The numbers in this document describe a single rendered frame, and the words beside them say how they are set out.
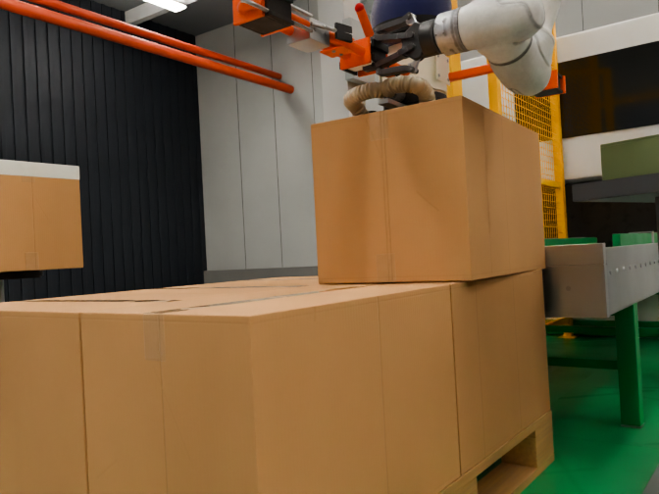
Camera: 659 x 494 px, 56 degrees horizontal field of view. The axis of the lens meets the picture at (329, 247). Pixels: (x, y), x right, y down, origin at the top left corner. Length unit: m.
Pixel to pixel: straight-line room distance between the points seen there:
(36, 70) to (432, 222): 12.47
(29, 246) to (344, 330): 1.72
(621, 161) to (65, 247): 1.95
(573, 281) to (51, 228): 1.85
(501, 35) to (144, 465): 1.01
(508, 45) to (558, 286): 0.82
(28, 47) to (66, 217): 11.13
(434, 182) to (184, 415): 0.75
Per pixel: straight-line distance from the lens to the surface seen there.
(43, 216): 2.56
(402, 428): 1.16
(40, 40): 13.81
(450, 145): 1.39
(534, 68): 1.44
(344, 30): 1.37
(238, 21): 1.24
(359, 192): 1.48
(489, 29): 1.33
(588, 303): 1.91
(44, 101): 13.49
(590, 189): 1.52
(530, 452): 1.83
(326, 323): 0.95
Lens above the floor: 0.62
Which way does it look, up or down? 1 degrees up
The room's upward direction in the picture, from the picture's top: 3 degrees counter-clockwise
